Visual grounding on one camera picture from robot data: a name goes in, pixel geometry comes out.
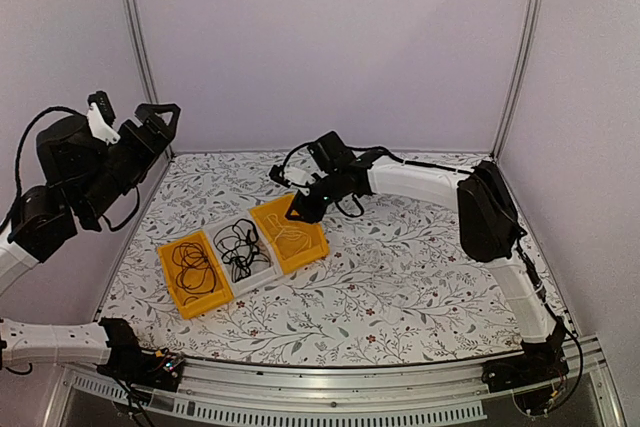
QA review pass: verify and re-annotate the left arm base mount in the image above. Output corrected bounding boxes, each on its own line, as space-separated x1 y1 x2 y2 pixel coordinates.
97 318 185 392

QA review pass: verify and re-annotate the front aluminium rail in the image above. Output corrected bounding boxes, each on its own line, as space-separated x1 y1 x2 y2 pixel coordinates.
42 331 624 427

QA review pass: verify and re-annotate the far yellow plastic bin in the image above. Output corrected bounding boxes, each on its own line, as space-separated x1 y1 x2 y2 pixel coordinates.
249 194 329 275

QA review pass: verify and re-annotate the near yellow plastic bin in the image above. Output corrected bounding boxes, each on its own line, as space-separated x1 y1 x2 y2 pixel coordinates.
157 230 234 320

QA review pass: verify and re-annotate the left aluminium frame post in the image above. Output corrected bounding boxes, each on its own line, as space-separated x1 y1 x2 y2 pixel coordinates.
112 0 176 162

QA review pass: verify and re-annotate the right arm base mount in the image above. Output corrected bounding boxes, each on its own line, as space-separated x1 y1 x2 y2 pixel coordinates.
481 338 569 417

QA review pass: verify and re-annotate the white translucent plastic bin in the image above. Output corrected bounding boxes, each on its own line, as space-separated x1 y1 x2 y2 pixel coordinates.
204 215 281 297

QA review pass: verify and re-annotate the yellow plastic bin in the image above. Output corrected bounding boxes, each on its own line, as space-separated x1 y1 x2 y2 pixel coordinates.
157 230 234 320
249 194 329 275

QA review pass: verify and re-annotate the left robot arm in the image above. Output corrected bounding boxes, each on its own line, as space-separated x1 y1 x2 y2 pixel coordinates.
1 91 181 381

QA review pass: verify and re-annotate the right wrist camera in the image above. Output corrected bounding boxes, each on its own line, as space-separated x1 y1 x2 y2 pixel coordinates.
269 165 316 189

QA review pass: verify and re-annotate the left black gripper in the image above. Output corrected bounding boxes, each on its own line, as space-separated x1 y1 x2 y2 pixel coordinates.
75 102 180 222

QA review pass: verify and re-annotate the thin black cable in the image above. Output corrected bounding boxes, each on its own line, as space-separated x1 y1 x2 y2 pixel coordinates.
170 241 222 306

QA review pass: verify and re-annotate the right aluminium frame post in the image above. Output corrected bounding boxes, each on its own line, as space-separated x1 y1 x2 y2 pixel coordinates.
491 0 543 161

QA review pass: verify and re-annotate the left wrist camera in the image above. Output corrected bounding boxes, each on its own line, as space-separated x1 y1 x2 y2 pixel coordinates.
86 91 120 145

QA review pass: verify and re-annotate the white cable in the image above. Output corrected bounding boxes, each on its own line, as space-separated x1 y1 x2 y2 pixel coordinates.
267 214 314 256

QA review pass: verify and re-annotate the aluminium frame post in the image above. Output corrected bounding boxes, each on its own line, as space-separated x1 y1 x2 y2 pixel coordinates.
491 0 543 161
112 0 176 162

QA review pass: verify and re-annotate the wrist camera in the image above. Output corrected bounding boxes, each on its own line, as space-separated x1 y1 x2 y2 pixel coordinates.
86 91 120 145
269 165 316 189

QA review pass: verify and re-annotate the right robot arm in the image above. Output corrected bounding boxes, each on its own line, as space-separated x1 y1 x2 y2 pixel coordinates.
269 131 568 383

